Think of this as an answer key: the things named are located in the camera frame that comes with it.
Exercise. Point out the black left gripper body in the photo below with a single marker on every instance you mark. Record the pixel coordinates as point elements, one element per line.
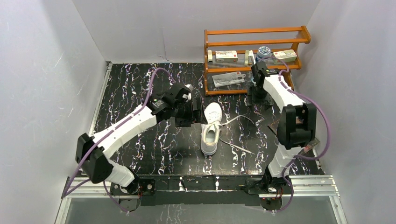
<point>192,112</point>

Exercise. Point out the orange wooden shelf rack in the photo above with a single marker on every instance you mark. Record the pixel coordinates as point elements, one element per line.
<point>277,39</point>

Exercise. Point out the blue white round jar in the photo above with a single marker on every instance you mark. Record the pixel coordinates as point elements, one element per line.
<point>263,54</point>

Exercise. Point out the white sneaker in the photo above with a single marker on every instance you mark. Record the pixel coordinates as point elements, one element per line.
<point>210,132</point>

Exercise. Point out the white shoelace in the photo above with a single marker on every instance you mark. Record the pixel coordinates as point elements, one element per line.
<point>229,122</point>

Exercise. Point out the white box on right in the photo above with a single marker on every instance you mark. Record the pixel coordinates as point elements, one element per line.
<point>285,56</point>

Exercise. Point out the aluminium rail frame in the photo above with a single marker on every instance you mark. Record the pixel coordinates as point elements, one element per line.
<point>302,186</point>

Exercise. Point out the dark book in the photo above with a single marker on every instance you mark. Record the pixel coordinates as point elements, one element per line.
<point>273,127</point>

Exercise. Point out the white box on left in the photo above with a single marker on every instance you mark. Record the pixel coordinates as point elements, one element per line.
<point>229,56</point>

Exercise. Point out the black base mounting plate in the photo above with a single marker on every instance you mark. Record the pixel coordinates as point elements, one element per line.
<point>251,190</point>

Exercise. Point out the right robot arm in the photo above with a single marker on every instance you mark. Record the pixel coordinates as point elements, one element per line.
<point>296,126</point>

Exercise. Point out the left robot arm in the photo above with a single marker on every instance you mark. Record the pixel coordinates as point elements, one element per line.
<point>94,152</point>

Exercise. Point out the beige clip item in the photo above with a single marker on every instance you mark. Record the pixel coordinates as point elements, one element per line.
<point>249,59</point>

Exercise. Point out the white flat packet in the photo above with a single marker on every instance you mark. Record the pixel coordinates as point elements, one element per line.
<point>228,79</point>

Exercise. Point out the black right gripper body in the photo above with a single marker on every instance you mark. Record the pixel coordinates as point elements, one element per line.
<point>257,95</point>

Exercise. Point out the white box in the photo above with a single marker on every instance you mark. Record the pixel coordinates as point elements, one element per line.
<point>229,56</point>
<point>285,56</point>

